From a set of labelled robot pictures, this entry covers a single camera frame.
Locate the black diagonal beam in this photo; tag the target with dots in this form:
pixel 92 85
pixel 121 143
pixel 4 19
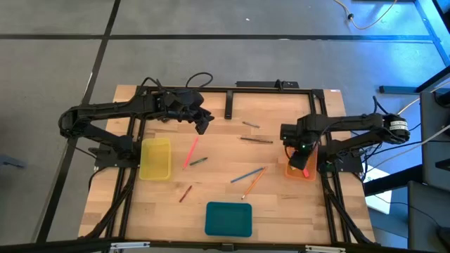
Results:
pixel 390 181

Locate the orange pencil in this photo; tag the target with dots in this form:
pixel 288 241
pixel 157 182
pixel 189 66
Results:
pixel 254 182

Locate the blue pencil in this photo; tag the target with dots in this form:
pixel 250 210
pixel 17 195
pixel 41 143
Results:
pixel 247 175

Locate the grey desk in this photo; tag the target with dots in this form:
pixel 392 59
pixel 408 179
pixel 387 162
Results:
pixel 434 140

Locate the brown crayon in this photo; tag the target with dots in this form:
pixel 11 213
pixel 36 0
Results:
pixel 185 194

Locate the grey cabinet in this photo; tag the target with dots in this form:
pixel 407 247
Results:
pixel 425 211

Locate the yellow plastic bin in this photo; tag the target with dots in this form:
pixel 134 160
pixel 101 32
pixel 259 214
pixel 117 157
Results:
pixel 155 160

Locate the blue metal table frame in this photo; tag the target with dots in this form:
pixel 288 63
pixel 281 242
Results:
pixel 397 89

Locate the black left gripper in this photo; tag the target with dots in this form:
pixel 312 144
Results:
pixel 179 103

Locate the black rail with camera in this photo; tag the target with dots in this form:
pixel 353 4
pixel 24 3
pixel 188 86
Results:
pixel 52 246

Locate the orange plastic bin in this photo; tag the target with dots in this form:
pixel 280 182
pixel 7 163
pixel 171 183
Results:
pixel 313 168

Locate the yellow eraser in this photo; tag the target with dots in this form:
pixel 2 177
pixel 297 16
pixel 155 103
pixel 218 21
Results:
pixel 292 166

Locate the grey crayon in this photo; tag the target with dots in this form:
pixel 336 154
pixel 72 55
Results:
pixel 251 124

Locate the red eraser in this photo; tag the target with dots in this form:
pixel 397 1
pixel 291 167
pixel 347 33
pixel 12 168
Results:
pixel 306 173

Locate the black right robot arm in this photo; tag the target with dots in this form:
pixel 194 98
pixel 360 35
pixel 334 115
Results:
pixel 351 123

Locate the dark thin pen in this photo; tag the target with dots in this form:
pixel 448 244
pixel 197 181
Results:
pixel 256 140

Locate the pink pen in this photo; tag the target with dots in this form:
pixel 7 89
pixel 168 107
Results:
pixel 191 152

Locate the green crayon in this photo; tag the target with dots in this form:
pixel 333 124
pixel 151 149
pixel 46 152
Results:
pixel 198 161

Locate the black aluminium table frame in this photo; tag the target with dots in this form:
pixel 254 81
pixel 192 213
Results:
pixel 267 90

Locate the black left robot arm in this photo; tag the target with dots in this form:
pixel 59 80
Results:
pixel 105 109

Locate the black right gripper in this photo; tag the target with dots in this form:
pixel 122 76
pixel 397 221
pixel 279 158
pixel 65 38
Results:
pixel 300 160

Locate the teal plastic bin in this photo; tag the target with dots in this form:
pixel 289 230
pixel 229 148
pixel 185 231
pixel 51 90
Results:
pixel 228 219

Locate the white paper sheet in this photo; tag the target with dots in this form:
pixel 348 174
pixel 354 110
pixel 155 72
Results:
pixel 378 204

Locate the silver rail bracket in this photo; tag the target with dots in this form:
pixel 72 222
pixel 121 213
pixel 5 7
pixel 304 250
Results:
pixel 325 249
pixel 130 245

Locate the black bar behind table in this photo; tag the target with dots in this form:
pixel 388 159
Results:
pixel 260 84

